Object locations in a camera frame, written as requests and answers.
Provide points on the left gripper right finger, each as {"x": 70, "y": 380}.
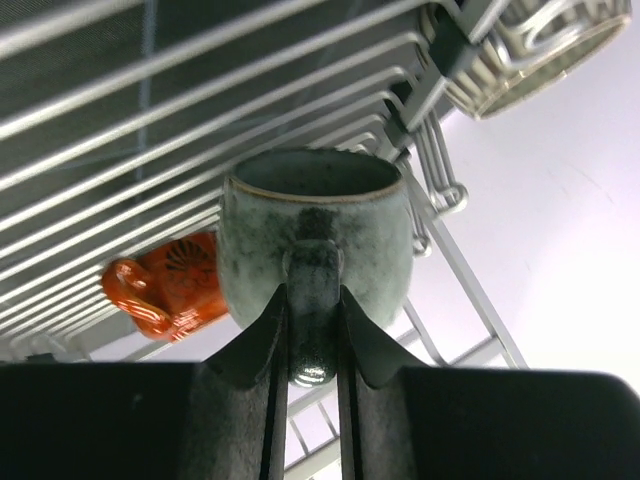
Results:
{"x": 402, "y": 419}

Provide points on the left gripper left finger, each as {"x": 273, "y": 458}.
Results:
{"x": 222, "y": 418}

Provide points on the orange patterned mug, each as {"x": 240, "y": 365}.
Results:
{"x": 170, "y": 292}

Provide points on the grey speckled mug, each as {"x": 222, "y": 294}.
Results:
{"x": 315, "y": 221}

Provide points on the white ribbed cup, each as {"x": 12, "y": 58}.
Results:
{"x": 515, "y": 49}

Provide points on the silver wire dish rack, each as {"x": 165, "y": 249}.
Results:
{"x": 117, "y": 117}

